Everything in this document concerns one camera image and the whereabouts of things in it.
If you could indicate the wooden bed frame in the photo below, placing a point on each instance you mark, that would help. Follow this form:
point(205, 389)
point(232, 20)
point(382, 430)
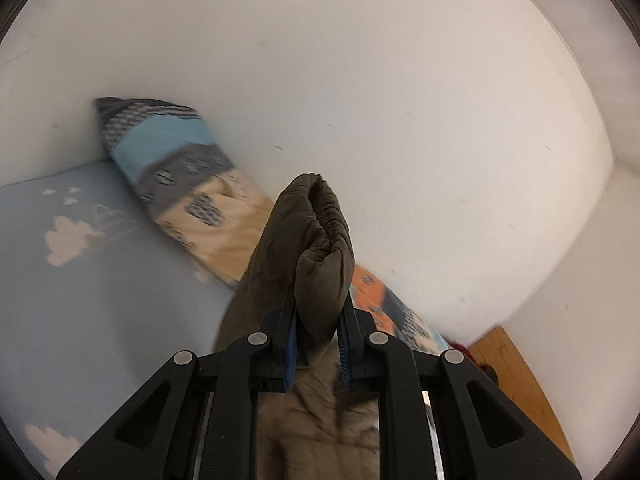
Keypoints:
point(520, 385)

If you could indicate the brown padded jacket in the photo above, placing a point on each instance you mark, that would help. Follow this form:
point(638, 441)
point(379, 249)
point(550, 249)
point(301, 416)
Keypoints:
point(312, 240)

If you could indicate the light blue cloud bedsheet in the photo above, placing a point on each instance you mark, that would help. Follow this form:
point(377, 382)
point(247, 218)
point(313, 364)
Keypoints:
point(90, 310)

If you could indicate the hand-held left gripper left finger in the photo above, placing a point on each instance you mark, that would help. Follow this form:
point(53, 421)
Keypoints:
point(290, 350)

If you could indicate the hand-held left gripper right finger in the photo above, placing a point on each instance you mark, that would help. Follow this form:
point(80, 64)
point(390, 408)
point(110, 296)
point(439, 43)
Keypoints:
point(345, 355)

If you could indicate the dark red cloth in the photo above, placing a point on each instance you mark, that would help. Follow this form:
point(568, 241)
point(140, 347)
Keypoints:
point(475, 360)

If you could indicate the patterned long pillow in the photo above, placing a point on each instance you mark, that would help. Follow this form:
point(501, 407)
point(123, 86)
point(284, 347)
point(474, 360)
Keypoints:
point(195, 180)

